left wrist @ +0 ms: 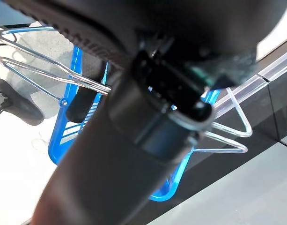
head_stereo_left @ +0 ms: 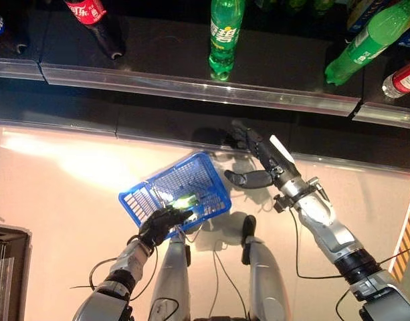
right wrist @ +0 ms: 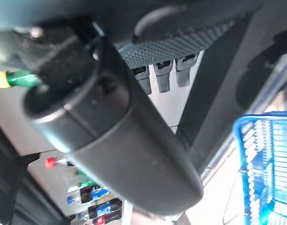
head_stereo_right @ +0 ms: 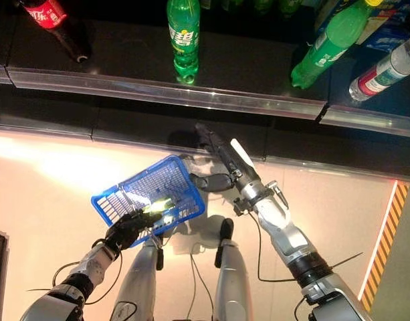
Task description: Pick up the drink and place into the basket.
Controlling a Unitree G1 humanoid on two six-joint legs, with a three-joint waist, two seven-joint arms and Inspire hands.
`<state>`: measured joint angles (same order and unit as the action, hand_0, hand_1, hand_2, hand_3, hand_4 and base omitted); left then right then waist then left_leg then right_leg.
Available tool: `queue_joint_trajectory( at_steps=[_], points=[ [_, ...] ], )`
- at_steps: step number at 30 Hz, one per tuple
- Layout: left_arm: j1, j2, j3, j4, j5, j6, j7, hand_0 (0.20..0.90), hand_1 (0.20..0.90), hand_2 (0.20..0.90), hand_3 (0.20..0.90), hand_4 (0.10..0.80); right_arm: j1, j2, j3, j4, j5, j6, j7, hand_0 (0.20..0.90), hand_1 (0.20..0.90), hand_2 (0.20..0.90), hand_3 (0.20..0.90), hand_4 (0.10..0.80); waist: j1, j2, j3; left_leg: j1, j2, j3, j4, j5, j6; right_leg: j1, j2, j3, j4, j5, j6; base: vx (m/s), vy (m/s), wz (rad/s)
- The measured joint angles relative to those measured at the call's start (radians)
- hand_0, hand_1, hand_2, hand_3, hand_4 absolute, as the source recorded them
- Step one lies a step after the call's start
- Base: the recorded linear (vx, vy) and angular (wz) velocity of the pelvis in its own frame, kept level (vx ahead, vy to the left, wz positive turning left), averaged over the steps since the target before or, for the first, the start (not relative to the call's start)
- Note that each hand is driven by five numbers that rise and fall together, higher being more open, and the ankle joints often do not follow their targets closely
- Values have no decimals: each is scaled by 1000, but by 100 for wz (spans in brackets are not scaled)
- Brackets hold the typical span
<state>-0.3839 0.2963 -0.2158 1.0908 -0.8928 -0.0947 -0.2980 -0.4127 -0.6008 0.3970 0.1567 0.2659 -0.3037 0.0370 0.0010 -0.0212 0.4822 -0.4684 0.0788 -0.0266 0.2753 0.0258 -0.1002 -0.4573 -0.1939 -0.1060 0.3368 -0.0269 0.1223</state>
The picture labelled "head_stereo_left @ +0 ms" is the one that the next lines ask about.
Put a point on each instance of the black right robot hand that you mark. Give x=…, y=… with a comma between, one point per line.
x=278, y=160

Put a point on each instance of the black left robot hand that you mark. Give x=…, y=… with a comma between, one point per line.
x=161, y=224

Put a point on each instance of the blue plastic shopping basket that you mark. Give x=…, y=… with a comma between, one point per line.
x=224, y=204

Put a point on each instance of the green Sprite bottle yellow cap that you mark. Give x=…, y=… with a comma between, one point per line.
x=224, y=33

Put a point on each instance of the Coca-Cola bottle red label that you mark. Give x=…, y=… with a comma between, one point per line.
x=87, y=11

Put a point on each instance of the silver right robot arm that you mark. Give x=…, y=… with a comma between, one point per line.
x=325, y=220

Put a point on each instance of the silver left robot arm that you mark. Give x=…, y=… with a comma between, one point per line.
x=124, y=264

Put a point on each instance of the small green drink bottle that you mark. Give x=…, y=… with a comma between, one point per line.
x=183, y=203

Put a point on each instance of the silver left robot leg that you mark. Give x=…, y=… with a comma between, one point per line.
x=171, y=277

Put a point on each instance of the black right robot foot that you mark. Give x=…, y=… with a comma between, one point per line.
x=249, y=225

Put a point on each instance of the water bottle red label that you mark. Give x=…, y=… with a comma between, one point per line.
x=403, y=80

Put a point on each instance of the yellow black hazard strip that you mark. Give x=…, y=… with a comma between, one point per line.
x=408, y=234

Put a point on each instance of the large green Sprite bottle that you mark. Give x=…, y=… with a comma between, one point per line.
x=368, y=40

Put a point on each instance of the black display cabinet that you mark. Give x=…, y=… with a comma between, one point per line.
x=10, y=267

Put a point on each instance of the black store shelf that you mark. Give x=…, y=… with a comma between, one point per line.
x=158, y=43

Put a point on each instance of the clear shelf price rail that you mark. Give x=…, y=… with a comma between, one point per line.
x=14, y=68
x=191, y=88
x=388, y=116

